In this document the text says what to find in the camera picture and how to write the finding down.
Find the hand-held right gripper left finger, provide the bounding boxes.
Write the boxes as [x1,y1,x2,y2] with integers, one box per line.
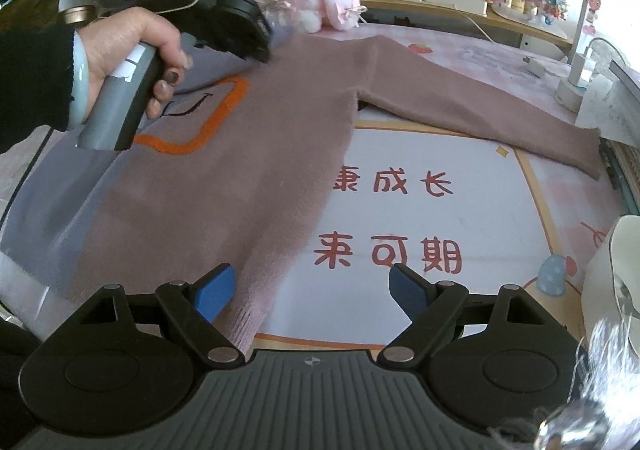
[75,264,246,371]

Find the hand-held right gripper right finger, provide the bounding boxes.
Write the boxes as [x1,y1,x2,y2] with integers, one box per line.
[377,263,568,365]

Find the purple and mauve knit sweater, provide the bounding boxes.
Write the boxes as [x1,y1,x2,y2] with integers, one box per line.
[0,25,603,356]

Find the person's left forearm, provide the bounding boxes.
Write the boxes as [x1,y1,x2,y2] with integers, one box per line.
[0,23,76,153]

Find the person's left hand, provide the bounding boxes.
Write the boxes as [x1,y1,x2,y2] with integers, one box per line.
[75,8,193,121]

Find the metal bowl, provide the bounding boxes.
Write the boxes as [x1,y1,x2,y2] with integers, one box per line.
[62,5,101,24]

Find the pale jade bangle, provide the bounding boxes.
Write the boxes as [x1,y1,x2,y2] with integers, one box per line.
[67,30,96,128]

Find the stack of flat books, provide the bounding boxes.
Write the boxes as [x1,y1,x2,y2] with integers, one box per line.
[600,140,640,216]

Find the white charger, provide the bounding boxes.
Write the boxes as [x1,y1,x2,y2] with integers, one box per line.
[555,38,613,113]

